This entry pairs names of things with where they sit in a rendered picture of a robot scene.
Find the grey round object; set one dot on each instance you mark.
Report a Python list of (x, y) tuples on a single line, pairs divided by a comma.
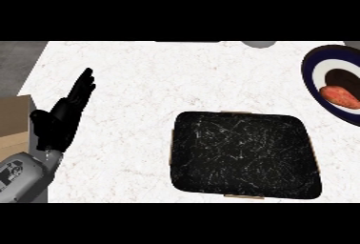
[(258, 44)]

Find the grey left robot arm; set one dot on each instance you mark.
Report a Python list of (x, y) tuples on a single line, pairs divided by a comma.
[(21, 176)]

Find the black tray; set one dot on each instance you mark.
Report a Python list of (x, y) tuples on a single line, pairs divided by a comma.
[(244, 155)]

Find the dark blue and white plate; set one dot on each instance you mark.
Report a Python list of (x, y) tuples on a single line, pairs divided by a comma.
[(315, 68)]

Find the brown wooden cabinet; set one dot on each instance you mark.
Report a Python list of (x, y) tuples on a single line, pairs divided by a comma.
[(14, 124)]

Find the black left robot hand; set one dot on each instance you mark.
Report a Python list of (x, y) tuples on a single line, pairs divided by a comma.
[(61, 120)]

